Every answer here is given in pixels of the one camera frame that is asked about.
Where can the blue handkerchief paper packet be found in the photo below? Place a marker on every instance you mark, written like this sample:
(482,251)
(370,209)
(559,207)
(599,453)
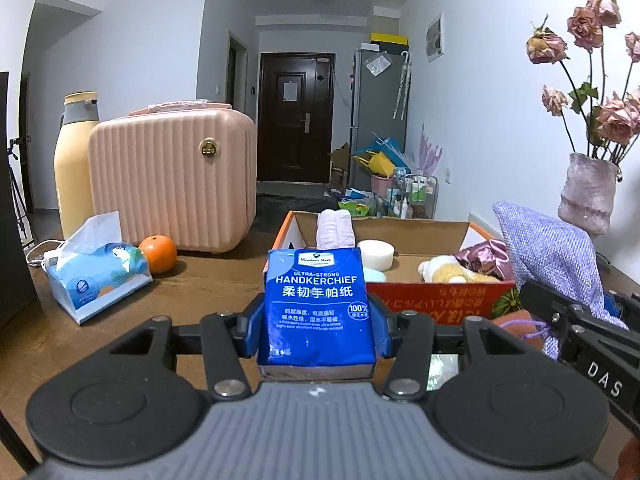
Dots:
(315,310)

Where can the yellow box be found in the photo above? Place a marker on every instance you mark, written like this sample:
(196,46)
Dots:
(389,37)

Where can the black cloth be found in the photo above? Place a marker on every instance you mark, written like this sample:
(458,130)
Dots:
(290,205)

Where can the folded white umbrella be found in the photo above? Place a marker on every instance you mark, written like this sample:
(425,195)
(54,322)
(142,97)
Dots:
(402,90)

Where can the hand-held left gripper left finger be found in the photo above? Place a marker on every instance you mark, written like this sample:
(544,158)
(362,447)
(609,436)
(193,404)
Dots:
(256,325)

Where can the bouquet of dried pink roses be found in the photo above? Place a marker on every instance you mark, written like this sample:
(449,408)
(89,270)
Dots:
(585,25)

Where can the purple paper decoration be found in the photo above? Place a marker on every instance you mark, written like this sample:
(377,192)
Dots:
(429,152)

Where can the pile of blue yellow bags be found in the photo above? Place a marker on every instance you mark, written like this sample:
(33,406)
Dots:
(380,160)

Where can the purple satin scrunchie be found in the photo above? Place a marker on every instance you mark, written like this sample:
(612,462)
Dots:
(485,257)

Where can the brown cardboard box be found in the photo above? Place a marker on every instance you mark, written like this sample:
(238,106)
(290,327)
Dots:
(340,165)

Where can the clear plastic bag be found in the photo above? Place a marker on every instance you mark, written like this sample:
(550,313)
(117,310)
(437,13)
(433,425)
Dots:
(377,64)

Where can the pink ribbed suitcase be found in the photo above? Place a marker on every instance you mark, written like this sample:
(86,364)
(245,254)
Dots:
(170,185)

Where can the grey refrigerator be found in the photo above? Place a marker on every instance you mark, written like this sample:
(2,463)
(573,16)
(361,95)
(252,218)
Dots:
(375,120)

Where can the orange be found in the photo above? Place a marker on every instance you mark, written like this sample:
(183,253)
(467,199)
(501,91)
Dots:
(157,255)

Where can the corgi plush toy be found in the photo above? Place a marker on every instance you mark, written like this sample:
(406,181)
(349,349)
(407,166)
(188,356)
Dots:
(445,267)

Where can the light blue plush toy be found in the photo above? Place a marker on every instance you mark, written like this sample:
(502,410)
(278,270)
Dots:
(375,276)

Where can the black paper bag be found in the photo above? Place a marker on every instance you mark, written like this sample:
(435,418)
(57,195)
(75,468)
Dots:
(15,235)

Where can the black tripod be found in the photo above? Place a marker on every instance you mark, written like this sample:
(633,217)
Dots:
(14,180)

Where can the white charger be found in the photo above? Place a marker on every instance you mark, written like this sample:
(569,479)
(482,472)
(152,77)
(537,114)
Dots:
(50,257)

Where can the blue tissue pack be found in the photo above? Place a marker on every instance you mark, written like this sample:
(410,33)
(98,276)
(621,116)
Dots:
(100,280)

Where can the pale grey rolled cloth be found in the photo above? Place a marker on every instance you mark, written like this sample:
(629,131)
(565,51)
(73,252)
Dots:
(444,372)

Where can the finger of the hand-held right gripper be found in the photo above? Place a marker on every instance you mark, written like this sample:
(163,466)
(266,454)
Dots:
(612,305)
(542,300)

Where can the yellow thermos bottle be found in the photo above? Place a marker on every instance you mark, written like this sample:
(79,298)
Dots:
(75,175)

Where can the orange cardboard box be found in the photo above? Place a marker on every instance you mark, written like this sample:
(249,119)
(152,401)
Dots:
(440,300)

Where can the pink basket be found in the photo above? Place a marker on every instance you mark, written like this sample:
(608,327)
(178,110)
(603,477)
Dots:
(380,185)

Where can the purple textured vase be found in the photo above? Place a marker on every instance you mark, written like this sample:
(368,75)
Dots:
(587,195)

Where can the framed wall picture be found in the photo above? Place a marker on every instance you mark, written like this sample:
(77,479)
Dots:
(434,37)

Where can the pink folded cloth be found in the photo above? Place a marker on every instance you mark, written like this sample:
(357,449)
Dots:
(180,107)

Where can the purple fluffy towel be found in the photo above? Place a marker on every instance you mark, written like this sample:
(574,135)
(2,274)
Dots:
(335,230)

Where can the interior door frame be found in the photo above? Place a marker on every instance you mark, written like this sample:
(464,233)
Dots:
(231,70)

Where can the white round sponge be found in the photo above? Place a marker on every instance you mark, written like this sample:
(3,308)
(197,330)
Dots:
(375,257)

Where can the green plastic bag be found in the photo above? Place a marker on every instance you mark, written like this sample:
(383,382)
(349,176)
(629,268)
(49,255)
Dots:
(355,206)

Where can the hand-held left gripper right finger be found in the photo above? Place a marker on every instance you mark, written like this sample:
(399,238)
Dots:
(377,327)

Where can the white paper notice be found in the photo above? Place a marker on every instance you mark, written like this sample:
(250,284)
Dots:
(290,90)

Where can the dark wooden door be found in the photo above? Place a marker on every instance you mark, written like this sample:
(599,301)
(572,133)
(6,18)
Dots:
(295,150)

